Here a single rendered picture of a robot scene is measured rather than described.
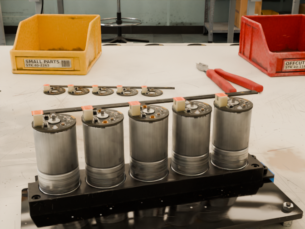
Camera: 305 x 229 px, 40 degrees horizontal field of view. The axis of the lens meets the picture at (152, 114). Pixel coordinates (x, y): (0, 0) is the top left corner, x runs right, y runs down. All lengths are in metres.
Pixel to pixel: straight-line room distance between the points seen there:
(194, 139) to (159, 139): 0.02
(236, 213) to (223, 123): 0.05
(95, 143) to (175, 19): 4.47
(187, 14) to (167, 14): 0.22
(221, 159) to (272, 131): 0.12
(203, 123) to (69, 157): 0.08
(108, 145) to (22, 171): 0.10
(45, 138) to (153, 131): 0.06
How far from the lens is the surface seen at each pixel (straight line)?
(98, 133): 0.24
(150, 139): 0.25
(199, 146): 0.26
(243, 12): 4.35
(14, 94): 0.50
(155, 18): 4.69
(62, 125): 0.24
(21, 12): 4.89
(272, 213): 0.26
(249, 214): 0.26
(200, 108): 0.26
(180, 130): 0.26
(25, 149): 0.36
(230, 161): 0.28
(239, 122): 0.27
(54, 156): 0.24
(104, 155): 0.25
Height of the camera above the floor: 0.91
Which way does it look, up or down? 22 degrees down
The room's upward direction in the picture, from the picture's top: straight up
